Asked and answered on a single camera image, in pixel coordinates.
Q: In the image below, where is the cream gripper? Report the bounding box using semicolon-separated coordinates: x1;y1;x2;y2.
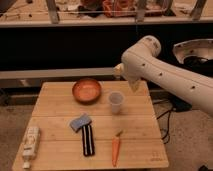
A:
113;63;141;92

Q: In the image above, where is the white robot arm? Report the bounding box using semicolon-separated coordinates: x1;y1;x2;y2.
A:
114;35;213;117

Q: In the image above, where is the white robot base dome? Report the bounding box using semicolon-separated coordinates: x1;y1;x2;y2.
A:
173;38;213;64

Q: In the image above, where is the orange ceramic bowl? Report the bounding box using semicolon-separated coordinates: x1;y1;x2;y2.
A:
72;78;102;103

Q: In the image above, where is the clear plastic cup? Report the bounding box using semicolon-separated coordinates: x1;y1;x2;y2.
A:
108;91;124;114

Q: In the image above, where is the orange basket on shelf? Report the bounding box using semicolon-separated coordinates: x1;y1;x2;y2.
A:
102;0;165;17

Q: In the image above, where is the blue sponge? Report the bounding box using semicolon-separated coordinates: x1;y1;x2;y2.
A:
69;114;92;132

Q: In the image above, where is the orange carrot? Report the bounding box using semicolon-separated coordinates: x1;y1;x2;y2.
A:
112;131;122;166

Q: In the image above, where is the black striped case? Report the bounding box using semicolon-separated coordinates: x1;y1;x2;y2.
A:
82;125;95;157

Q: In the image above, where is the white tube bottle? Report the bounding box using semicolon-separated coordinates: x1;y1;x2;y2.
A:
22;126;41;171

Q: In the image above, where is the black cable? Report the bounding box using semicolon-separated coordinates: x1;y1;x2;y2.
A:
156;99;174;145

